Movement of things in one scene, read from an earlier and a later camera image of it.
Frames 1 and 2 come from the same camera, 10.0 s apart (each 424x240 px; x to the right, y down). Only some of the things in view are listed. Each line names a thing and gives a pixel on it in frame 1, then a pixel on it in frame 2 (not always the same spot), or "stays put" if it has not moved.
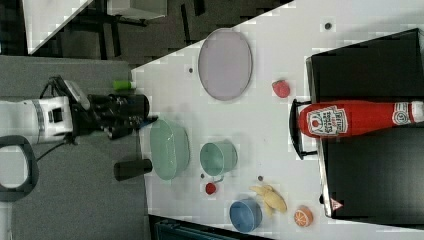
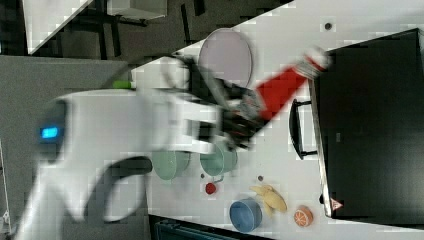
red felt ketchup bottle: (328, 119) to (278, 90)
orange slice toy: (303, 216) stays put
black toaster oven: (375, 178) stays put
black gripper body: (119, 115) to (245, 108)
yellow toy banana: (271, 198) stays put
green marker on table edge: (124, 84) stays put
